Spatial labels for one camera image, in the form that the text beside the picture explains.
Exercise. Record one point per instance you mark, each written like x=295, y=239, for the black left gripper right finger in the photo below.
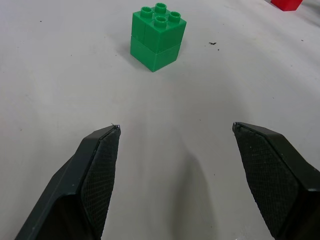
x=275, y=175

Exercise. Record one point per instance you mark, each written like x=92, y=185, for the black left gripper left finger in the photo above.
x=82, y=180

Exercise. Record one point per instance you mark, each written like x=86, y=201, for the green toy bricks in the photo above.
x=157, y=37

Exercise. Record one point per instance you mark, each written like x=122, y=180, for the red toy brick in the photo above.
x=286, y=4

